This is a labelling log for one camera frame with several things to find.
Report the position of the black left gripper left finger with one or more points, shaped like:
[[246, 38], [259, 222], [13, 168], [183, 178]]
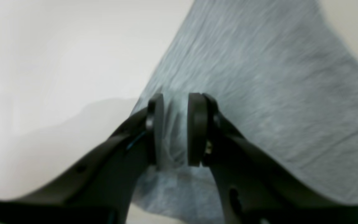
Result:
[[98, 188]]

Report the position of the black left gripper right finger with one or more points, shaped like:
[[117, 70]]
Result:
[[253, 187]]

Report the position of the grey T-shirt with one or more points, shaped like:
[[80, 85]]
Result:
[[280, 75]]

